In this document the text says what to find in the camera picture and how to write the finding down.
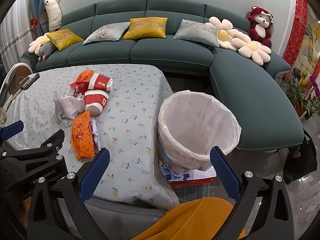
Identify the large orange snack bag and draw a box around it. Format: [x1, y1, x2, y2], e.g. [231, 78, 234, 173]
[71, 111, 95, 159]

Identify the white tissue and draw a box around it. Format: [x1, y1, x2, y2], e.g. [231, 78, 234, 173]
[54, 89, 85, 128]

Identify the small orange wrapper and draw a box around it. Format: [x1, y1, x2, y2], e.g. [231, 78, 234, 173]
[70, 69, 94, 87]

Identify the white printed paper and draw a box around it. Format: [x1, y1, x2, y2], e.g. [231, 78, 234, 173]
[90, 118, 101, 153]

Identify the white lined trash bin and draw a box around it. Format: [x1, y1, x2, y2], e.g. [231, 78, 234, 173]
[157, 90, 241, 173]

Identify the orange yellow garment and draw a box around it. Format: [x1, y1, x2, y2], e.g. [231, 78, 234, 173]
[134, 197, 233, 240]

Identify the grey seat cushion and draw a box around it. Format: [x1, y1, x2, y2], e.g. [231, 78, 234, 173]
[85, 197, 165, 239]

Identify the blue floral box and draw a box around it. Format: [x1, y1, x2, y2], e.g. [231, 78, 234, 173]
[159, 152, 216, 183]

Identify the round wooden white chair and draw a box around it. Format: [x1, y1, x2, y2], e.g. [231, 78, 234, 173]
[1, 62, 33, 96]

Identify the floral light blue tablecloth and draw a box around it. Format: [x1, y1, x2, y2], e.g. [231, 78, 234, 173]
[6, 64, 179, 210]

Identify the black bag on floor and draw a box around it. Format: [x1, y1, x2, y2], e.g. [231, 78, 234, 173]
[283, 130, 317, 185]

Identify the red white cup lower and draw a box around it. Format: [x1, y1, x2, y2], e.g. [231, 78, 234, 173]
[84, 90, 109, 117]

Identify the red white cup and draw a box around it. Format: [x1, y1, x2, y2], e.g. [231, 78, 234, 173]
[88, 73, 113, 92]
[84, 90, 109, 117]

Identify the red white plastic wrapper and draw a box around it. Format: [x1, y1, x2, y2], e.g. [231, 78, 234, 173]
[70, 81, 89, 96]

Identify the cream flower pillow far left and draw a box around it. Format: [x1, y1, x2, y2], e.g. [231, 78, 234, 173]
[28, 33, 50, 56]

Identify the grey plush mouse toy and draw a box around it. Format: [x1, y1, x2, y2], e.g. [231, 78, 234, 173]
[39, 41, 57, 61]

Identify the red white cup upper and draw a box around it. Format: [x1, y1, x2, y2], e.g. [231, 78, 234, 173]
[88, 73, 113, 92]

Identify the dark green sectional sofa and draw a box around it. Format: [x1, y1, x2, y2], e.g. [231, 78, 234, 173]
[22, 0, 304, 150]

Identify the yellow cushion left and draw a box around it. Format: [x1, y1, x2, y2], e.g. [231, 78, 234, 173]
[47, 29, 83, 51]

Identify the yellow cushion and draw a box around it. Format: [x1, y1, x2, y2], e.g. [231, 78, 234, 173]
[123, 17, 168, 40]
[47, 29, 83, 51]

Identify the potted flower plant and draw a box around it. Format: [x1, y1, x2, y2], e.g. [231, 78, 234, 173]
[279, 67, 319, 119]

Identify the white flower pillow right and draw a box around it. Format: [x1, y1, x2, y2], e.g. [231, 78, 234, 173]
[231, 32, 271, 66]

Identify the white flower pillow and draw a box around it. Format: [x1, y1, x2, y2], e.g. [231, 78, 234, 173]
[231, 32, 271, 66]
[206, 16, 238, 51]

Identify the white long plush toy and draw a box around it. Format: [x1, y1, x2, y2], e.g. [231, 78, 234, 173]
[44, 0, 62, 32]

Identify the grey silver cushion left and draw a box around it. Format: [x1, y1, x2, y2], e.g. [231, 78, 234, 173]
[83, 22, 130, 45]

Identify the grey silver cushion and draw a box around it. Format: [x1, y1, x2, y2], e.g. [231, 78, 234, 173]
[83, 22, 130, 45]
[174, 20, 219, 47]

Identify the white flower pillow left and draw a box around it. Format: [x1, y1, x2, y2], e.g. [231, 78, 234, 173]
[206, 16, 238, 51]

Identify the blue curtain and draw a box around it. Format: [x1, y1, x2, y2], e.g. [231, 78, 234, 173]
[32, 0, 44, 35]

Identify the grey silver cushion right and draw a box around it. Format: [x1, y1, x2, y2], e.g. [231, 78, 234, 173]
[174, 20, 219, 47]

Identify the red hanging decoration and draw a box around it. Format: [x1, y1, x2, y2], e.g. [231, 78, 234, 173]
[283, 0, 308, 67]

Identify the yellow cushion centre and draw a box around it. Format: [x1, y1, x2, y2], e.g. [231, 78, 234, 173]
[123, 17, 168, 40]

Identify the red white plush bear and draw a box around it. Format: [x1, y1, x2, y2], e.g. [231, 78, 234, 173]
[248, 7, 273, 48]

